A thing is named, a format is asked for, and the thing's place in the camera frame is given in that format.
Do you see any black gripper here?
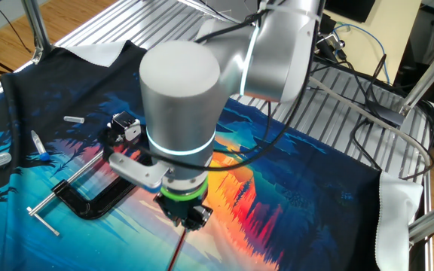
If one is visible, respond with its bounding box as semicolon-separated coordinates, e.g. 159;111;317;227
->
154;194;214;232

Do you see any red and black pencil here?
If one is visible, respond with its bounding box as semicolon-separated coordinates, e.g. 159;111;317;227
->
167;229;188;271

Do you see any white and black pencil sharpener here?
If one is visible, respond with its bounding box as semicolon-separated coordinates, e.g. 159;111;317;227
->
106;111;142;145

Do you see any black metal C-clamp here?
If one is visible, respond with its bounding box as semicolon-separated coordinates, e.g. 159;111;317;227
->
26;148;139;237

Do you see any landscape printed cloth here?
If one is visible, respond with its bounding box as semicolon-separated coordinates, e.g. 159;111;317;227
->
0;39;387;271

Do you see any blue and white pen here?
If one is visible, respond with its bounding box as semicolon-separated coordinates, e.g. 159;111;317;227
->
30;129;51;162

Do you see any white stitched cloth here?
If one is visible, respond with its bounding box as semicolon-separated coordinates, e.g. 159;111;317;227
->
374;171;425;271

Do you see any black power adapter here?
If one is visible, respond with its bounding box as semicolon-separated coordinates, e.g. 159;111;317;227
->
367;101;407;127

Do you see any black monitor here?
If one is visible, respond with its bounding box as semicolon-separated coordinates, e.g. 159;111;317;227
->
324;0;377;23

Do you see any beige desk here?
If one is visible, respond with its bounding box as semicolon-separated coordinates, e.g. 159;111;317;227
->
322;0;423;86

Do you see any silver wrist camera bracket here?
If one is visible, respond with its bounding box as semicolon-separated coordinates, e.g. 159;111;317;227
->
108;150;171;195

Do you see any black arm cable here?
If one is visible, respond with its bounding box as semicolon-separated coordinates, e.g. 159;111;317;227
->
196;9;269;44

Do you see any grey hose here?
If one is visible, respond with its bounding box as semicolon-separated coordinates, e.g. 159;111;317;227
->
309;77;434;178

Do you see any black mounted camera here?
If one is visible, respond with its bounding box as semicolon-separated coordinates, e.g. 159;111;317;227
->
316;32;347;58

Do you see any blue cable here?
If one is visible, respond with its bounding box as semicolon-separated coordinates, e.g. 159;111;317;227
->
333;22;392;86

